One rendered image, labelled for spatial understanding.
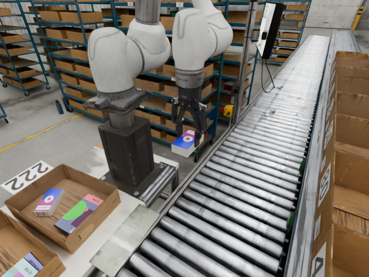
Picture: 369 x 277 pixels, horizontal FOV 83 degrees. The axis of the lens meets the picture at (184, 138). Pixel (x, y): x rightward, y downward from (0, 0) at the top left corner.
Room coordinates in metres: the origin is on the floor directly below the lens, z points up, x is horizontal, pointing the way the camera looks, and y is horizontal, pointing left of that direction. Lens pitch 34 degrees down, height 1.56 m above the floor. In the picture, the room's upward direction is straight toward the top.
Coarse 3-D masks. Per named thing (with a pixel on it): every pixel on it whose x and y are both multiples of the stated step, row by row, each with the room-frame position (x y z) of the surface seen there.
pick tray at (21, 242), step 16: (0, 224) 0.52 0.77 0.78; (16, 224) 0.49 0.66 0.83; (0, 240) 0.46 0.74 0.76; (16, 240) 0.47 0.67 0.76; (32, 240) 0.45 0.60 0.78; (0, 256) 0.40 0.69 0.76; (16, 256) 0.40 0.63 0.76; (48, 256) 0.40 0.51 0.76; (0, 272) 0.35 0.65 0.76; (48, 272) 0.32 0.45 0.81
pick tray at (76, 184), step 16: (48, 176) 0.76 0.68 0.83; (64, 176) 0.82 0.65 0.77; (80, 176) 0.77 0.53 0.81; (32, 192) 0.67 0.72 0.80; (80, 192) 0.71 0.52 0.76; (96, 192) 0.71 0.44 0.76; (112, 192) 0.63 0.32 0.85; (16, 208) 0.60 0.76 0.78; (32, 208) 0.62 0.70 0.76; (64, 208) 0.62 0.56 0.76; (96, 208) 0.55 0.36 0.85; (112, 208) 0.61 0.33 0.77; (32, 224) 0.50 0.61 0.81; (48, 224) 0.54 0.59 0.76; (80, 224) 0.48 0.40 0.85; (96, 224) 0.53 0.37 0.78; (64, 240) 0.42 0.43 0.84; (80, 240) 0.45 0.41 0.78
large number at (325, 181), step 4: (328, 168) 0.62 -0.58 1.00; (328, 172) 0.60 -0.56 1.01; (324, 176) 0.62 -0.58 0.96; (328, 176) 0.57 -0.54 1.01; (324, 180) 0.60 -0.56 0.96; (328, 180) 0.55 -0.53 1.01; (324, 184) 0.57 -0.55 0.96; (328, 184) 0.53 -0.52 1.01; (320, 188) 0.60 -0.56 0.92; (324, 188) 0.55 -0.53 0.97; (328, 188) 0.51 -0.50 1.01; (320, 192) 0.57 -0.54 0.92; (324, 192) 0.53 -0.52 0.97; (320, 196) 0.54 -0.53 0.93; (324, 196) 0.51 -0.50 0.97; (320, 200) 0.52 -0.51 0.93
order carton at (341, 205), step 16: (336, 160) 0.66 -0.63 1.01; (352, 160) 0.64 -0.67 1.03; (368, 160) 0.62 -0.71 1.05; (336, 176) 0.65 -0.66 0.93; (352, 176) 0.63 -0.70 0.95; (368, 176) 0.60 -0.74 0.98; (336, 192) 0.60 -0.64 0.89; (352, 192) 0.60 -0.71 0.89; (368, 192) 0.59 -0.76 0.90; (320, 208) 0.48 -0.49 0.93; (336, 208) 0.52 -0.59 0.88; (352, 208) 0.52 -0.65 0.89; (368, 208) 0.52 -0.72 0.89; (320, 224) 0.41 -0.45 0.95; (352, 224) 0.45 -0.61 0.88; (368, 224) 0.45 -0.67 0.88; (320, 240) 0.35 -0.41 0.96
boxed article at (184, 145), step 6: (186, 132) 0.71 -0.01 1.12; (192, 132) 0.71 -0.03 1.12; (180, 138) 0.66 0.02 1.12; (186, 138) 0.66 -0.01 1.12; (192, 138) 0.66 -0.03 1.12; (174, 144) 0.63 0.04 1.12; (180, 144) 0.63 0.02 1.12; (186, 144) 0.63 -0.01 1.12; (192, 144) 0.63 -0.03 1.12; (174, 150) 0.62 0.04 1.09; (180, 150) 0.61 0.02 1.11; (186, 150) 0.59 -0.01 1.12; (192, 150) 0.62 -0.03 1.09; (186, 156) 0.59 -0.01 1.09
